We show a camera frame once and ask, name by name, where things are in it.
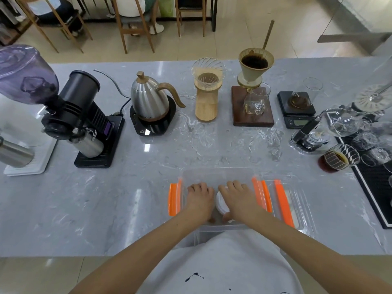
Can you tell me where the person's left hand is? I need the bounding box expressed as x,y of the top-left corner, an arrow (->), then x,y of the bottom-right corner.
183,182 -> 215,223

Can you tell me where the person's right forearm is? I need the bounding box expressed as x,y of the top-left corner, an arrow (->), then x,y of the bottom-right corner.
243,209 -> 392,294

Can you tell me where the clear lid with orange clip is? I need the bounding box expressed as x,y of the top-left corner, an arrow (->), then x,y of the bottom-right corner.
260,171 -> 316,237

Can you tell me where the clear glass cup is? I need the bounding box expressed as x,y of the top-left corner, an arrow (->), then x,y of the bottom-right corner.
289,77 -> 323,109

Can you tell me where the person's white shirt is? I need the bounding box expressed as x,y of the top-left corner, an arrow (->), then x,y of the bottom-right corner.
137,229 -> 304,294

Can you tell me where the person's left forearm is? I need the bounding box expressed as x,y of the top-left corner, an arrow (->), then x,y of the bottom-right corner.
69,209 -> 215,294

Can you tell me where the steel gooseneck kettle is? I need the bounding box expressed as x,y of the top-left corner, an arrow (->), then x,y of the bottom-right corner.
93,69 -> 186,122

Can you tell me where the light wooden dripper stand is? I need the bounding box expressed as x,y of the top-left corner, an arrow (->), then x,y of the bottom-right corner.
195,79 -> 223,122

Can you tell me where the stack of white paper filters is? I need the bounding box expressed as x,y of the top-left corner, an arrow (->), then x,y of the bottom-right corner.
215,186 -> 234,224

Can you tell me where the wooden chair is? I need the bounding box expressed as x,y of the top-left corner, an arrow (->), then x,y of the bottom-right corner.
13,0 -> 93,54
111,0 -> 156,55
174,0 -> 206,38

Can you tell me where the cream ceramic dripper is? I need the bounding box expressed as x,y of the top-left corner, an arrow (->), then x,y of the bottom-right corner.
237,47 -> 275,90

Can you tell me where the black kettle base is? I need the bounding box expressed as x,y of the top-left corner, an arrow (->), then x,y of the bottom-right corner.
129,95 -> 177,137

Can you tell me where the clear glass dripper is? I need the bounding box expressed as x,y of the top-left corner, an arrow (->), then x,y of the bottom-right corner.
192,57 -> 227,90

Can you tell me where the black digital scale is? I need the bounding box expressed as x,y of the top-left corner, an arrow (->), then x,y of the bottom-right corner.
277,91 -> 316,129

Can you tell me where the clear container with orange clips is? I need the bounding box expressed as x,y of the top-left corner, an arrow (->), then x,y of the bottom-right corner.
168,168 -> 274,246

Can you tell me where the person's right hand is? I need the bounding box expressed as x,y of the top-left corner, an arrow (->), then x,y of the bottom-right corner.
218,180 -> 263,224

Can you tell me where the white grinder with purple hopper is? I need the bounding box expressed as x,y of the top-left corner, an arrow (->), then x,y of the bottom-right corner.
0,45 -> 59,177

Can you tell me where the clear glass server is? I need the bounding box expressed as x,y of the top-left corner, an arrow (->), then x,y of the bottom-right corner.
244,82 -> 272,116

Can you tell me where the steel cylinder cup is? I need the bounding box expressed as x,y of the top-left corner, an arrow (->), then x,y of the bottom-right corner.
0,137 -> 35,168

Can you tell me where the black table leg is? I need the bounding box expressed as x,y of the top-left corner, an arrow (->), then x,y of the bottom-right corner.
210,0 -> 218,32

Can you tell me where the black rubber bar mat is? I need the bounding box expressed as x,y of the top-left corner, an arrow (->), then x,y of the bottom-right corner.
325,110 -> 392,229

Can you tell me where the black coffee grinder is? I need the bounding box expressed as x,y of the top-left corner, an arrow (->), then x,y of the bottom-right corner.
41,70 -> 125,168

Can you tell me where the dark wooden base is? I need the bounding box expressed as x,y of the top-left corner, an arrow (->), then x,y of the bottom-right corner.
231,86 -> 275,128

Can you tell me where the black power cable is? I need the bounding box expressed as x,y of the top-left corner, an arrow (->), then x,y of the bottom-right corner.
113,99 -> 132,117

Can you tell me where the ribbed glass coffee cup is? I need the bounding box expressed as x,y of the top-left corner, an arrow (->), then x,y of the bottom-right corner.
324,143 -> 361,171

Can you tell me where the steel grinder dosing cup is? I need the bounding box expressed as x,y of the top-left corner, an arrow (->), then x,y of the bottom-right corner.
71,128 -> 105,158

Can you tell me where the wooden stirring stick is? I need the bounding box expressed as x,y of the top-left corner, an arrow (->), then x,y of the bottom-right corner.
262,20 -> 275,50

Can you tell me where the glass siphon flask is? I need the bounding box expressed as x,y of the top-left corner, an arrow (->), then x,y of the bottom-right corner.
325,108 -> 362,137

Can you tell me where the dark round saucer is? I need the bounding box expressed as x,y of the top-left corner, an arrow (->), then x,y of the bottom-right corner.
317,154 -> 341,173

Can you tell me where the clear drinking glass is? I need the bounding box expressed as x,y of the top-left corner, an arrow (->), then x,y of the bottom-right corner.
361,147 -> 391,168
352,131 -> 378,151

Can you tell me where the grey metal ledge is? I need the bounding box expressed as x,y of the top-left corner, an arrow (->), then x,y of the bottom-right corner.
317,32 -> 392,56

